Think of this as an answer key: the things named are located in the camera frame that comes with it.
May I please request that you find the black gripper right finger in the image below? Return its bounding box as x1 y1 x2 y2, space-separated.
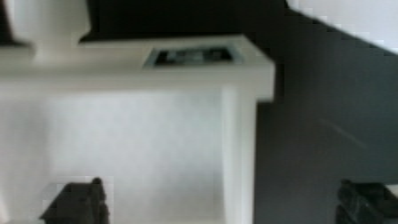
334 180 398 224

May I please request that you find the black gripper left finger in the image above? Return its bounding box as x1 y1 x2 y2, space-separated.
39 177 110 224

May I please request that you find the white drawer box with knob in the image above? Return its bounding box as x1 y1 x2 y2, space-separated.
0 0 275 224

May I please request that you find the white border rail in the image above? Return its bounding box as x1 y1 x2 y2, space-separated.
286 0 398 54

